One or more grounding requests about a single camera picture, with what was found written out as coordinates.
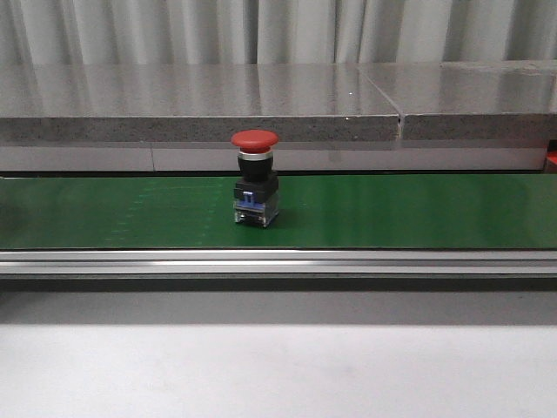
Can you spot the grey stone counter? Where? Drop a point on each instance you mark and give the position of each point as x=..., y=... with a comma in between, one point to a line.
x=329, y=117

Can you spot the green conveyor belt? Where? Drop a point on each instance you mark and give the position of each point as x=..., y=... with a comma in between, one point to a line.
x=410, y=211

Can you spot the red tray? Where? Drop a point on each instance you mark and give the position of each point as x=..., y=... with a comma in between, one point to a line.
x=551, y=162

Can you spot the white curtain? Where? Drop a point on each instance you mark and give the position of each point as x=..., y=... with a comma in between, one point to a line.
x=269, y=32

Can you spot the aluminium conveyor frame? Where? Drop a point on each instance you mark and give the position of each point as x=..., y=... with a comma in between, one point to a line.
x=254, y=263

